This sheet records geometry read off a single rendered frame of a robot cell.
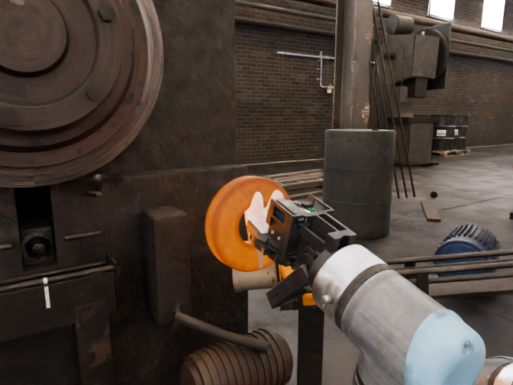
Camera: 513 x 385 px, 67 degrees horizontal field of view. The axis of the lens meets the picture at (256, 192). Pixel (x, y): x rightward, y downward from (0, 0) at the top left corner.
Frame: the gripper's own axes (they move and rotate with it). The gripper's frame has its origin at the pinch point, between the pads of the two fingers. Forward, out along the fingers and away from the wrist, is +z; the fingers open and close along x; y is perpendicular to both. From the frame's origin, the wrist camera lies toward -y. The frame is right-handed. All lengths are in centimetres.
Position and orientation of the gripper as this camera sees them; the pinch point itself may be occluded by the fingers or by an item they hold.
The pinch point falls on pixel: (252, 211)
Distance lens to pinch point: 63.5
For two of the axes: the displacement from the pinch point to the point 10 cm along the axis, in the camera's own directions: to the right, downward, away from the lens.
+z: -5.2, -4.3, 7.4
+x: -8.4, 0.9, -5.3
